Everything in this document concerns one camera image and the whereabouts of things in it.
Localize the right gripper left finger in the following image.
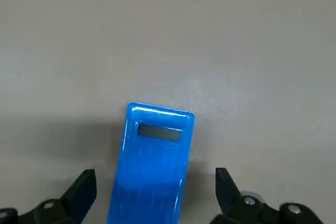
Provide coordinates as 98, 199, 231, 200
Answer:
0, 168, 98, 224

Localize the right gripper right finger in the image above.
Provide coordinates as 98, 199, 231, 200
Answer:
209, 167, 328, 224

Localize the blue whiteboard eraser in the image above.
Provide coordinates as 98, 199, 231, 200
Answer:
106, 101, 196, 224

